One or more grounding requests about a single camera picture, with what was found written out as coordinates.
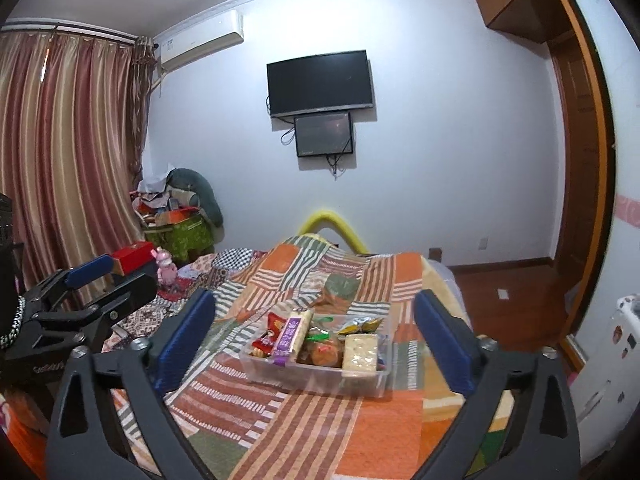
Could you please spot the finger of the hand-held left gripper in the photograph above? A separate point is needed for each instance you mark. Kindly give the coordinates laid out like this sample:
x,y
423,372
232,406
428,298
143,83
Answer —
x,y
125,295
87,270

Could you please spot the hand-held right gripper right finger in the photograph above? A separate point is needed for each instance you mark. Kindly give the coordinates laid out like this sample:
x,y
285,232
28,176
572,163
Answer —
x,y
445,340

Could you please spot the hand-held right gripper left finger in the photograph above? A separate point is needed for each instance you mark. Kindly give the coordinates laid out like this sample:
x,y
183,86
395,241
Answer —
x,y
185,340

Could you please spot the red picture snack packet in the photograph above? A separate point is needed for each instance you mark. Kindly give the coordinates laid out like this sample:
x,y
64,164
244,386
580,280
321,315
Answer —
x,y
270,332

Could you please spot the square cracker pack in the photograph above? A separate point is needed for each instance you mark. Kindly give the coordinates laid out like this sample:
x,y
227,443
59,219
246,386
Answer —
x,y
360,352

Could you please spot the yellow white snack packet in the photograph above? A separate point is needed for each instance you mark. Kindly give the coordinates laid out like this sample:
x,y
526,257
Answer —
x,y
360,326

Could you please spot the purple label biscuit pack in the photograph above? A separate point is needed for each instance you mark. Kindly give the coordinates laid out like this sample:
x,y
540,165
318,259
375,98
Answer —
x,y
290,337

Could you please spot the orange label bread packet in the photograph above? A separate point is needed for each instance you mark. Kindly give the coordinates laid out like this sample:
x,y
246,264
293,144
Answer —
x,y
322,352

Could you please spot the clear plastic container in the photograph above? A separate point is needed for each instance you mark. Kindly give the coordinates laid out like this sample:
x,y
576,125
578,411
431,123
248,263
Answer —
x,y
310,377

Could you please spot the red box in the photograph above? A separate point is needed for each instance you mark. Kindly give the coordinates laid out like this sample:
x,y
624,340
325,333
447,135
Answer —
x,y
132,255

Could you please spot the pink plush toy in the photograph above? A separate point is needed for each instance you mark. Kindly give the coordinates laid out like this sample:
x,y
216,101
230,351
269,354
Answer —
x,y
165,270

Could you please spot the geometric patterned cloth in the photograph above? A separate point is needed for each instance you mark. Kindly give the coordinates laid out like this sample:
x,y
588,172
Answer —
x,y
200,272

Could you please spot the pile of clothes and boxes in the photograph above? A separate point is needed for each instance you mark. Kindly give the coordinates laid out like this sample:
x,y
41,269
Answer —
x,y
155,205

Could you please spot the striped brown curtain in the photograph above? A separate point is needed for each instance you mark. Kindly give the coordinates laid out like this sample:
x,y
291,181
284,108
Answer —
x,y
65,160

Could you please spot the grey pillow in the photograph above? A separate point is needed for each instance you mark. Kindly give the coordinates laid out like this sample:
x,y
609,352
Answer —
x,y
200,190

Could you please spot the orange patchwork blanket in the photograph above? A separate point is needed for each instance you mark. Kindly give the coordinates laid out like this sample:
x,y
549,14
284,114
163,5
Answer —
x,y
310,435

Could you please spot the white appliance with stickers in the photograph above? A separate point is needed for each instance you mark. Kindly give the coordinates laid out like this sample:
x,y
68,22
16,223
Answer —
x,y
610,360

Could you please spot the brown wooden door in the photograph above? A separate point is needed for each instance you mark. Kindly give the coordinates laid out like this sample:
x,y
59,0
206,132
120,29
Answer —
x,y
580,185

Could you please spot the small black monitor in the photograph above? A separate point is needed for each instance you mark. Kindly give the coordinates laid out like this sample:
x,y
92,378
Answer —
x,y
322,135

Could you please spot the white air conditioner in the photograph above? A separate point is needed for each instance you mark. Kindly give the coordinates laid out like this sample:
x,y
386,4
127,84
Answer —
x,y
200,42

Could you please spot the yellow foam bed rail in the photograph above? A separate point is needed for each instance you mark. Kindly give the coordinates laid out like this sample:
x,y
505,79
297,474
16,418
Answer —
x,y
325,217

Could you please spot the black wall television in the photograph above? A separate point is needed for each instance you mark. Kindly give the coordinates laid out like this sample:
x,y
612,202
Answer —
x,y
320,82

